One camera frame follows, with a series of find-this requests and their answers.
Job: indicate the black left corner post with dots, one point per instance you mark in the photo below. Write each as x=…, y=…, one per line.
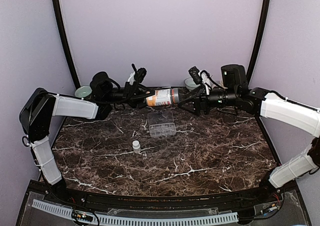
x=64, y=42

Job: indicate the clear plastic pill organizer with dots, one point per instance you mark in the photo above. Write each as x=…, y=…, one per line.
x=161, y=124

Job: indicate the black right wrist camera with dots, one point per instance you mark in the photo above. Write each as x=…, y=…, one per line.
x=194, y=73

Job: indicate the white slotted cable duct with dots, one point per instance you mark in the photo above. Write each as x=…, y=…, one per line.
x=104, y=219

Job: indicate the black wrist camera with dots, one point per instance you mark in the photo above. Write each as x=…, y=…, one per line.
x=194, y=73
x=139, y=74

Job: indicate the teal striped ceramic bowl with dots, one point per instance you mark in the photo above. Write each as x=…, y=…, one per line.
x=190, y=84

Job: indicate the black corner post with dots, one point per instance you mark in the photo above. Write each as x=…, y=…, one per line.
x=258, y=39
x=64, y=42

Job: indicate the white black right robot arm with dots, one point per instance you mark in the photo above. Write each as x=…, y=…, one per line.
x=259, y=102

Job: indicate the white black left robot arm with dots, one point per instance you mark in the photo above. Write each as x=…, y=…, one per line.
x=37, y=114

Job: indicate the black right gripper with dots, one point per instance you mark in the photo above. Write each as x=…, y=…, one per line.
x=199, y=99

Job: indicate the black right corner post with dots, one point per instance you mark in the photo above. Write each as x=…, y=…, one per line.
x=258, y=39

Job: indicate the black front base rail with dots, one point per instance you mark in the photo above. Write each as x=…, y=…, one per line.
x=233, y=201

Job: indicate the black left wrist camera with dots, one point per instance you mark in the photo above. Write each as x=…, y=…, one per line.
x=139, y=74

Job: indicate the small white pill bottle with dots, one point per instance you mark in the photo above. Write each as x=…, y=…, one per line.
x=136, y=146

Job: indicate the orange pill bottle grey cap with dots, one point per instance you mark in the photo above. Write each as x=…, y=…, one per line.
x=163, y=97

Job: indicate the pale green ceramic bowl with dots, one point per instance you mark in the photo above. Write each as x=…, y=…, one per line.
x=83, y=92

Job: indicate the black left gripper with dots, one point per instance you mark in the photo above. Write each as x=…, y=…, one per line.
x=133, y=95

